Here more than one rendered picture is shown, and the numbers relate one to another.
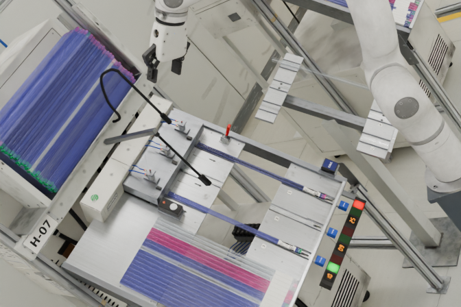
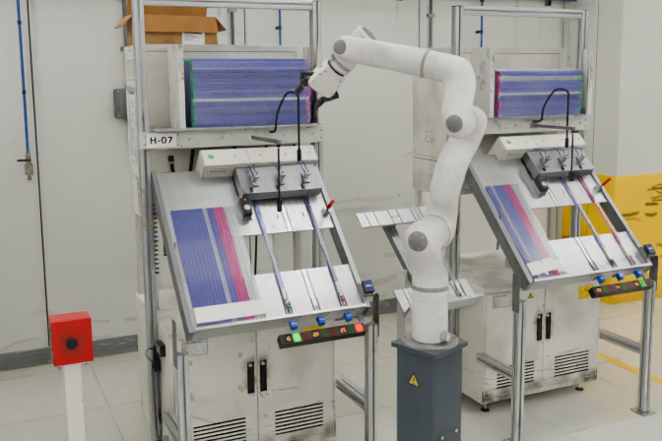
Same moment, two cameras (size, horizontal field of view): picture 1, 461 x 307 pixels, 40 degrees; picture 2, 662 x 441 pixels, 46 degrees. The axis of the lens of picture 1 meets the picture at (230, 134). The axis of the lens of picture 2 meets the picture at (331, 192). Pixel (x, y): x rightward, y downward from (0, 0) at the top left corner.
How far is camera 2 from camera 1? 1.27 m
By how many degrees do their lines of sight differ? 20
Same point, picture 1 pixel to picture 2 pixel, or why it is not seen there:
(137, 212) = (226, 192)
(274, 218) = (297, 277)
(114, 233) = (199, 188)
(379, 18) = (448, 169)
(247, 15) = not seen: hidden behind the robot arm
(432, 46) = (571, 351)
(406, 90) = (427, 229)
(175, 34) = (330, 77)
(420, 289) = not seen: outside the picture
